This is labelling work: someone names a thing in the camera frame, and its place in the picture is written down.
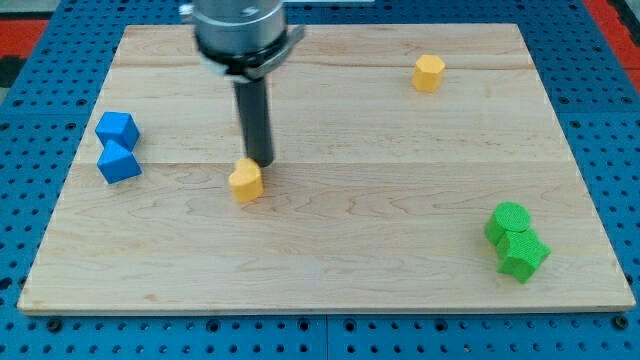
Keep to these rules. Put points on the yellow heart block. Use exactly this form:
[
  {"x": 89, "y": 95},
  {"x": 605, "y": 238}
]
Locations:
[{"x": 246, "y": 181}]

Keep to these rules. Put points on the blue triangular block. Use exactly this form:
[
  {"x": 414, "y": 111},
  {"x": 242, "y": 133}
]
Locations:
[{"x": 117, "y": 163}]

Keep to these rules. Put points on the green cylinder block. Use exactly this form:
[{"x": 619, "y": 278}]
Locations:
[{"x": 507, "y": 216}]

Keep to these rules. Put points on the blue cube block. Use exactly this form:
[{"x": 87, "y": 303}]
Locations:
[{"x": 119, "y": 127}]

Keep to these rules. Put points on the wooden board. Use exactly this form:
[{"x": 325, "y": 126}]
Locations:
[{"x": 376, "y": 202}]

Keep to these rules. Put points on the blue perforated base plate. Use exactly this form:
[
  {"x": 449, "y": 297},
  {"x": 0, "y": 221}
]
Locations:
[{"x": 55, "y": 56}]

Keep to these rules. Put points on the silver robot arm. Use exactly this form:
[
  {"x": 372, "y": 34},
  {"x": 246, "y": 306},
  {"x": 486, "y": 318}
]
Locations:
[{"x": 244, "y": 41}]

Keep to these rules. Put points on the yellow hexagon block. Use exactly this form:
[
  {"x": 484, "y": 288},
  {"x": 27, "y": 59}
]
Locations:
[{"x": 428, "y": 72}]

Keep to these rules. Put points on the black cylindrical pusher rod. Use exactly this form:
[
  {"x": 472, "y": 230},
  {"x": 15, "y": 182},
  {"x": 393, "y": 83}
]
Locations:
[{"x": 253, "y": 109}]

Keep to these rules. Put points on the green star block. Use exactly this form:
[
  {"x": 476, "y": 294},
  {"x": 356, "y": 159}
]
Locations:
[{"x": 521, "y": 254}]

